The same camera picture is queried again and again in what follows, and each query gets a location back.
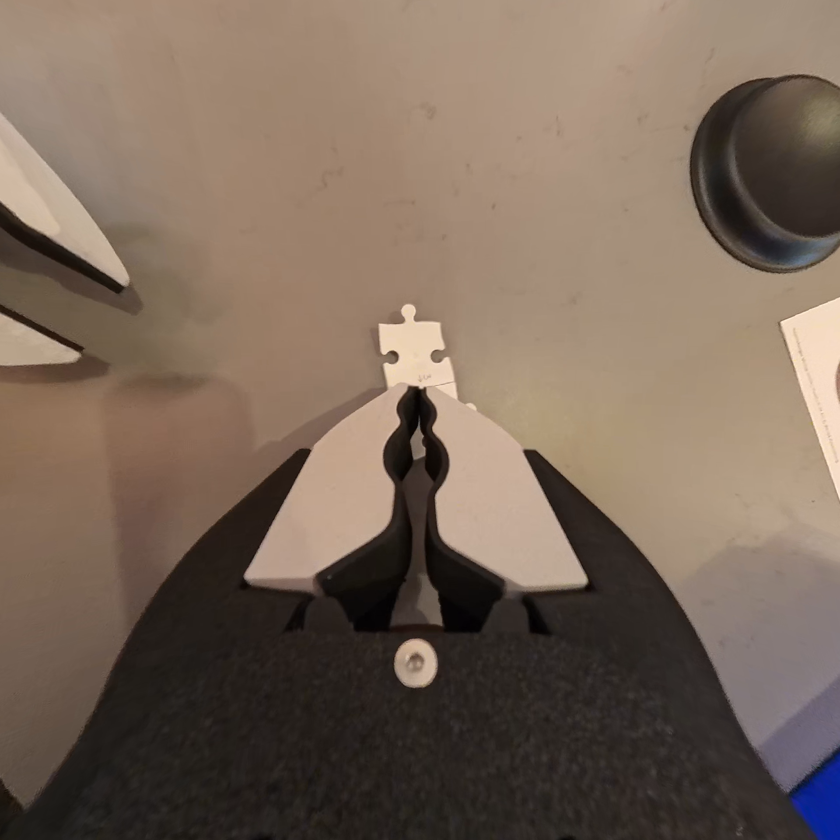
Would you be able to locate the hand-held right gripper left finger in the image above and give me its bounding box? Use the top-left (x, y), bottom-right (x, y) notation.
top-left (243, 386), bottom-right (421, 631)

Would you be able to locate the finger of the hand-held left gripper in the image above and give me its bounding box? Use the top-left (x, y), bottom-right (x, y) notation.
top-left (0, 112), bottom-right (131, 294)
top-left (0, 305), bottom-right (85, 366)

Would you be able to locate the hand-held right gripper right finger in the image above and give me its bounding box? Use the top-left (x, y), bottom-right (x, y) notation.
top-left (418, 387), bottom-right (589, 631)

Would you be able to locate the white puzzle piece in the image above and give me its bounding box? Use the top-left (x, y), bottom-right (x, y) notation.
top-left (407, 379), bottom-right (478, 483)
top-left (378, 304), bottom-right (455, 389)

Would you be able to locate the white printed instruction leaflet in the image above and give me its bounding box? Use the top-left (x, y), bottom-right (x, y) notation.
top-left (779, 297), bottom-right (840, 501)

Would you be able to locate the black round stand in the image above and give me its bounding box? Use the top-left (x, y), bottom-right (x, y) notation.
top-left (690, 74), bottom-right (840, 273)

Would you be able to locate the blue object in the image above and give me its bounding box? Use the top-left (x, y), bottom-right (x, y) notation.
top-left (787, 764), bottom-right (840, 840)

